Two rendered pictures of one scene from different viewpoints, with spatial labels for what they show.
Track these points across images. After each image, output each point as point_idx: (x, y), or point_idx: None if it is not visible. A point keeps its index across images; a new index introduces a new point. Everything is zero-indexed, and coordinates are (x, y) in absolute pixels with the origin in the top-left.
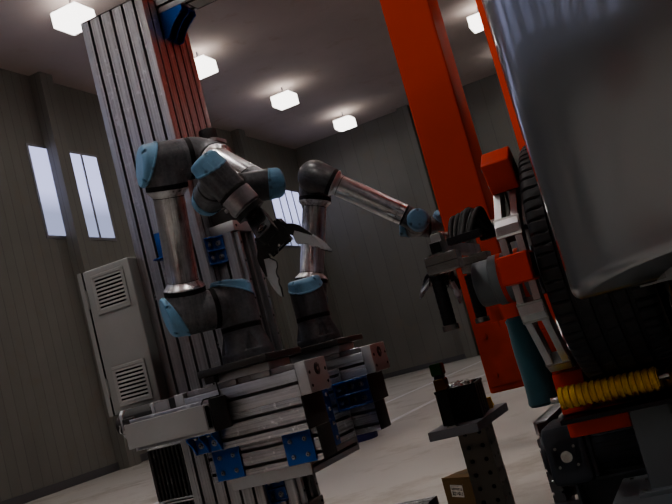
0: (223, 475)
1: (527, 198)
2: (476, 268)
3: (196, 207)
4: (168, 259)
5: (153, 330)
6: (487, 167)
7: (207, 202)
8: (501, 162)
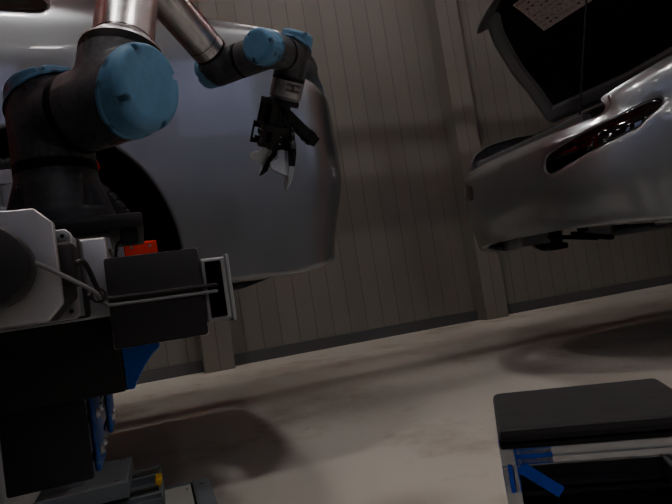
0: (103, 452)
1: (126, 206)
2: None
3: (279, 50)
4: (157, 4)
5: None
6: (98, 164)
7: (289, 63)
8: (99, 167)
